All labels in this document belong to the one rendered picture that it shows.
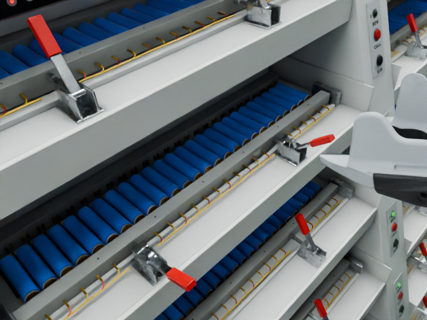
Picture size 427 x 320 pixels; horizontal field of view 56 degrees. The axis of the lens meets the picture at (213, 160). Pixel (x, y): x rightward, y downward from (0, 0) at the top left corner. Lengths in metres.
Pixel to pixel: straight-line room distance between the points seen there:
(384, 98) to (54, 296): 0.60
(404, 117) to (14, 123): 0.34
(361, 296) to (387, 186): 0.63
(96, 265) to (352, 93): 0.49
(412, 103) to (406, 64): 0.54
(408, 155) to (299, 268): 0.43
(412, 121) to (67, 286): 0.37
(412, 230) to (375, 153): 0.77
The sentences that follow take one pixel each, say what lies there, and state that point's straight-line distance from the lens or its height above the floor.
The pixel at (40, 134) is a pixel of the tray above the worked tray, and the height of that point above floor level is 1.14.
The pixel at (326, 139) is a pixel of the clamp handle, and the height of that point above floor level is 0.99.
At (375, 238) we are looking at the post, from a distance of 0.89.
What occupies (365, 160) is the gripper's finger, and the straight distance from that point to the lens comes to 0.32.
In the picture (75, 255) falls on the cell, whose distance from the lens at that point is 0.49.
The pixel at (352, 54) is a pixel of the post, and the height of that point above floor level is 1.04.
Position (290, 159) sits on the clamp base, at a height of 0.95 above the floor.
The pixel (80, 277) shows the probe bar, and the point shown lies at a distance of 0.46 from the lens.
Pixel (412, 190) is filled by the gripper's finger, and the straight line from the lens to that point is 0.30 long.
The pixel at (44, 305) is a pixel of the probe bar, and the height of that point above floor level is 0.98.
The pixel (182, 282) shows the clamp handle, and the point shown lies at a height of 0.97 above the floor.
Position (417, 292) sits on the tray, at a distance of 1.21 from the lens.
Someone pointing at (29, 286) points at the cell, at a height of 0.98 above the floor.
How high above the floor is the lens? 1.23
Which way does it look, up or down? 26 degrees down
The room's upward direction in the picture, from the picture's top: 17 degrees counter-clockwise
